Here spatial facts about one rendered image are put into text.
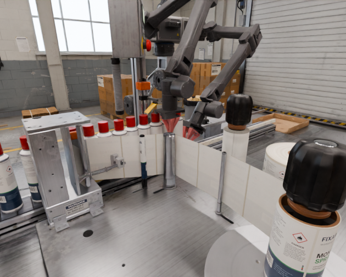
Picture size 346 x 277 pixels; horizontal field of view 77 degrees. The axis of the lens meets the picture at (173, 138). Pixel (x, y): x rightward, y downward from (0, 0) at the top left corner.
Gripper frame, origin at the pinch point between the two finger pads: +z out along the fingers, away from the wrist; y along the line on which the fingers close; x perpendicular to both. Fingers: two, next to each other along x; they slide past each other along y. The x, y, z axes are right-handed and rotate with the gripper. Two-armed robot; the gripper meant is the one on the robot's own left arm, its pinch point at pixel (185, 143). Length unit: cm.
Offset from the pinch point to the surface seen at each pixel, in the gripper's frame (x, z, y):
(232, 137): -11.1, -4.7, 26.9
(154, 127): -19.0, 1.4, -1.3
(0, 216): -49, 45, -7
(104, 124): -36.5, 9.3, -3.5
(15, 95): 18, 18, -544
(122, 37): -44.5, -18.5, -4.7
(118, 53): -42.8, -14.0, -6.1
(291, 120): 89, -58, 6
